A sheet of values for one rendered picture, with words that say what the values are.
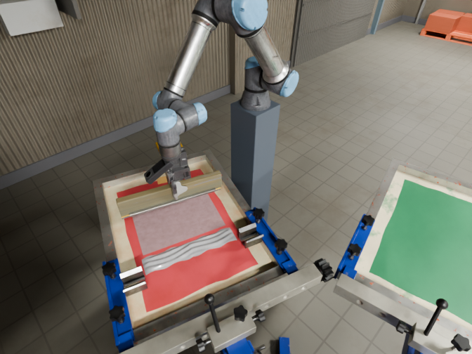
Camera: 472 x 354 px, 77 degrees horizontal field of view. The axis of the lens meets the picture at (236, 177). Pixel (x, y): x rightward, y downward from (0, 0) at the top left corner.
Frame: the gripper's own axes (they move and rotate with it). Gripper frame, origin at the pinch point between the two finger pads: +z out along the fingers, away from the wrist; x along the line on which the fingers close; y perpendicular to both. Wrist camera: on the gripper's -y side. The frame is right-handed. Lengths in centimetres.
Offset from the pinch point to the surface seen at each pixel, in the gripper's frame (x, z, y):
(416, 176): -25, 14, 114
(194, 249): -19.0, 12.9, 0.8
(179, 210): 3.3, 13.5, 1.9
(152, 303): -32.3, 13.4, -18.7
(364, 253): -48, 14, 59
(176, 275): -26.2, 13.5, -8.4
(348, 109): 167, 111, 272
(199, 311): -43.2, 10.0, -5.8
